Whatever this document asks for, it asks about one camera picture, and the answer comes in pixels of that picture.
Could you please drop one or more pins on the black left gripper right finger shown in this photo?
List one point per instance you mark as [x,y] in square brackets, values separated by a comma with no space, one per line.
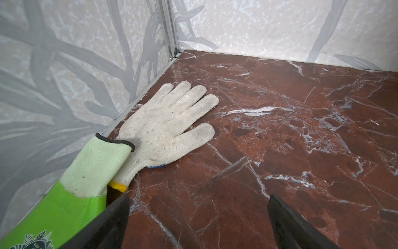
[292,230]

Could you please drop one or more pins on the white knit glove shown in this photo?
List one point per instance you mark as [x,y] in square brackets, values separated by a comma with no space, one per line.
[161,129]

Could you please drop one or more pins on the green black work glove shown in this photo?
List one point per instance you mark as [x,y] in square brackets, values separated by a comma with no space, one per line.
[75,200]

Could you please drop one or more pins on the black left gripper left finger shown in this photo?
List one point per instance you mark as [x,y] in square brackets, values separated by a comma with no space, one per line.
[106,231]

